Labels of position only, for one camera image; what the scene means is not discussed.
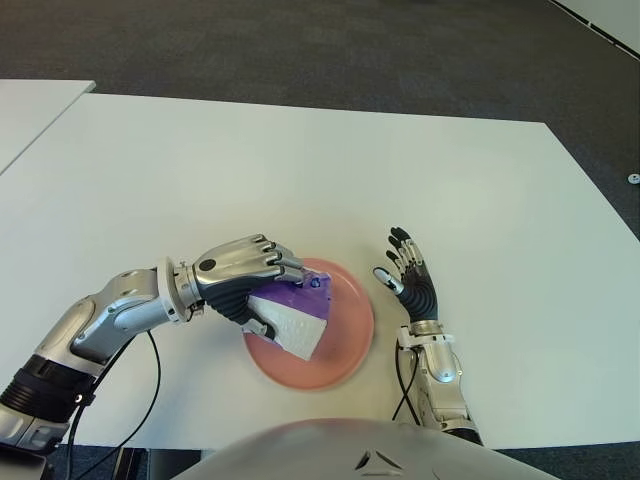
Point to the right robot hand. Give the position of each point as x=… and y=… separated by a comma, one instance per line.
x=422, y=297

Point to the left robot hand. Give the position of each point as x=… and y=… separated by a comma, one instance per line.
x=235, y=265

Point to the purple tissue paper pack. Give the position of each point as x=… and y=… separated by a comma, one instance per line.
x=305, y=320

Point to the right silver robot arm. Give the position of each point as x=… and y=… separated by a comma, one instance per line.
x=442, y=370

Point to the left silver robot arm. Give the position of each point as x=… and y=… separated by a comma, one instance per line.
x=115, y=315

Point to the round pink plate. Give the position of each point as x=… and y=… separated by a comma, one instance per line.
x=350, y=325

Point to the silver robot torso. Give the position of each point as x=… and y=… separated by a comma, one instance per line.
x=360, y=450

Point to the small white floor object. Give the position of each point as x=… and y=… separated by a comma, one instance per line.
x=634, y=178

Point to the neighbouring white table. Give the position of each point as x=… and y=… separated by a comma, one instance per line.
x=30, y=115

